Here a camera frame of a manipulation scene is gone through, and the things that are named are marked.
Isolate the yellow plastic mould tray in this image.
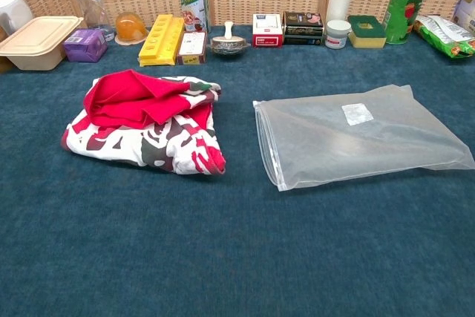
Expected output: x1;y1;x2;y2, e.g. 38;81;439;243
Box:
138;13;186;68

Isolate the white paper cup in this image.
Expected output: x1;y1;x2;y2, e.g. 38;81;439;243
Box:
325;0;353;24

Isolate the red white small box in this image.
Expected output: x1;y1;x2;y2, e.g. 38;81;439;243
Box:
252;13;284;48

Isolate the red white patterned garment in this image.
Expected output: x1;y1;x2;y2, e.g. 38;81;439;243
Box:
61;68;227;177

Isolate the white small jar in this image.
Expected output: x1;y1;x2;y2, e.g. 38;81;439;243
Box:
325;19;352;50

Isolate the maroon box with pink label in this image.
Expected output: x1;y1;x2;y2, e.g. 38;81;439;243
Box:
176;30;208;66

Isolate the black printed box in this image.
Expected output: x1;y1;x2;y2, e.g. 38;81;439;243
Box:
282;10;325;46

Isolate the white blue rice bag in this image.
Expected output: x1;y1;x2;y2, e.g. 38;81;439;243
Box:
451;0;475;34

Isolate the blue carpet table cloth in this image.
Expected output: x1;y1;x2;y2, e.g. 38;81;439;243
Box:
0;24;475;317

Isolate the green chips tube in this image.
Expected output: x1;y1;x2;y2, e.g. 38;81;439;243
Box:
384;0;442;45

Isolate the beige lidded food container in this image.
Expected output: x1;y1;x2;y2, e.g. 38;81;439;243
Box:
0;16;85;72

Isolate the white green cylindrical can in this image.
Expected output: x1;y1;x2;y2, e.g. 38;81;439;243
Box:
178;0;211;34

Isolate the purple small box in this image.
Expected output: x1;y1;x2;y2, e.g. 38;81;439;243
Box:
62;28;108;64

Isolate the green yellow sponge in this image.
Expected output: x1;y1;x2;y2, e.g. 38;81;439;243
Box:
347;15;387;50

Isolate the orange jelly cup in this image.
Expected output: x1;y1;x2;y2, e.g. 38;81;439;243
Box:
114;11;150;46

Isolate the green white snack bag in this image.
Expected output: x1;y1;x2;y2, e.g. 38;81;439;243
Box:
413;14;475;59

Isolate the frosted plastic zip bag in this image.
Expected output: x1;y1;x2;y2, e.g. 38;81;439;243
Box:
252;85;475;192

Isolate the dark patterned bowl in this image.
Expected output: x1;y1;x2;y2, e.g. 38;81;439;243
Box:
208;36;250;60

